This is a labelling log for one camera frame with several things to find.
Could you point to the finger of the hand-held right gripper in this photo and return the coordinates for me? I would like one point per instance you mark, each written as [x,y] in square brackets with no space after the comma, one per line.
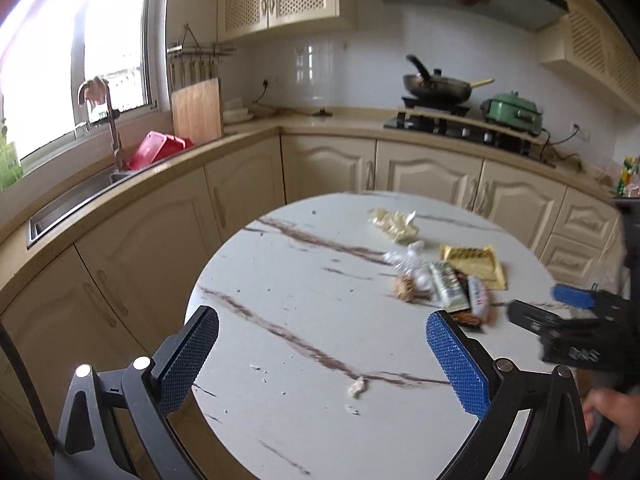
[532,315]
[572,296]

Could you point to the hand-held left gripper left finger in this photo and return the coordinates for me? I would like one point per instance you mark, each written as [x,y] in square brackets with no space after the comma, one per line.
[190,355]

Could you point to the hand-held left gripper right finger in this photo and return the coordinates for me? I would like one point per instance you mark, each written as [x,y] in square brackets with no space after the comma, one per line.
[457,365]

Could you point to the dark brown snack wrapper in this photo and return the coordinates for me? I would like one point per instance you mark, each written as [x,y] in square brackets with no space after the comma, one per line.
[467,321]

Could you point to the white and red candy wrapper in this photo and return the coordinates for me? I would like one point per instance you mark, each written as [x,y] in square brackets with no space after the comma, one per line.
[479,296]

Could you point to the person's right hand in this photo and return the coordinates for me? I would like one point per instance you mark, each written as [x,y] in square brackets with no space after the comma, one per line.
[607,410]

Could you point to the yellow snack wrapper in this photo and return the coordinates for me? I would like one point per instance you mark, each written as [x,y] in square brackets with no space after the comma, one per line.
[475,266]

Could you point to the green and white packet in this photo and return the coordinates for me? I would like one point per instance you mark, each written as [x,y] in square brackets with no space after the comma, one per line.
[449,285]

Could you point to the brown walnut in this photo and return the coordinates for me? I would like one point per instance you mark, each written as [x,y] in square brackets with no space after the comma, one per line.
[404,289]

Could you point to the small paper scrap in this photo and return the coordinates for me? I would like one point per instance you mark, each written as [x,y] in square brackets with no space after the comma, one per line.
[357,389]

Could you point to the clear plastic wrapper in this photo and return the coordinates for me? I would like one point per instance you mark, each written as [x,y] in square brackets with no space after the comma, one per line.
[407,260]

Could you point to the cream lower kitchen cabinets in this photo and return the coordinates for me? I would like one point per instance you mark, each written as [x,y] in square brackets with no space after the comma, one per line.
[150,240]

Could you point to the colourful packets on counter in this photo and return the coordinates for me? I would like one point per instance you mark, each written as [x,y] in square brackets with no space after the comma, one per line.
[625,175]

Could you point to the crumpled cream tissue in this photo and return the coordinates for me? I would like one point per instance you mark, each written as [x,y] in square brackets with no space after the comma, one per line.
[395,225]

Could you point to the stainless steel sink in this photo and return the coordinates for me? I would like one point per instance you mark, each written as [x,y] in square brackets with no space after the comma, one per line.
[75,205]

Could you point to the green electric cooking pot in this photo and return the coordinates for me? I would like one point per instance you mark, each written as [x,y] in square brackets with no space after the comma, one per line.
[512,112]

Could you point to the black gas stove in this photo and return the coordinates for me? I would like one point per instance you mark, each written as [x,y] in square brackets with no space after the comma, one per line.
[465,132]

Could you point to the red plastic basket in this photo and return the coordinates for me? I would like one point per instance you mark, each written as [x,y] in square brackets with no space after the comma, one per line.
[157,150]

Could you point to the metal kitchen faucet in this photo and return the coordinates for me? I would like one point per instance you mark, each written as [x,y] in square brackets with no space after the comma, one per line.
[112,130]

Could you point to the cream louvred upper cabinet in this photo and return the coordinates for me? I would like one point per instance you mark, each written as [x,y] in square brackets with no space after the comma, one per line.
[595,55]

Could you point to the wooden cutting board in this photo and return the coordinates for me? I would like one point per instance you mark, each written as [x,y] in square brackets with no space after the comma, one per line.
[197,110]

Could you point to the black wok with lid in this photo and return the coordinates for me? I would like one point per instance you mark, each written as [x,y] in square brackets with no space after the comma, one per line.
[440,87]

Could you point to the stack of white bowls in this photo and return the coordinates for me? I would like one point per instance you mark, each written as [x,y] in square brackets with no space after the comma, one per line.
[237,112]

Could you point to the green bottle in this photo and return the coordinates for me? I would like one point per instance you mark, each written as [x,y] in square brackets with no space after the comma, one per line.
[10,165]

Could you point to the metal utensil rack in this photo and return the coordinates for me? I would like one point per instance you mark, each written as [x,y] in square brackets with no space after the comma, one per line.
[200,55]

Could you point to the kitchen window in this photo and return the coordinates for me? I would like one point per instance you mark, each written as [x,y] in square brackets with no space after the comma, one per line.
[75,50]

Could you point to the white wall socket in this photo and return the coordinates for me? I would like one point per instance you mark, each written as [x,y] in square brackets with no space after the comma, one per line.
[581,130]

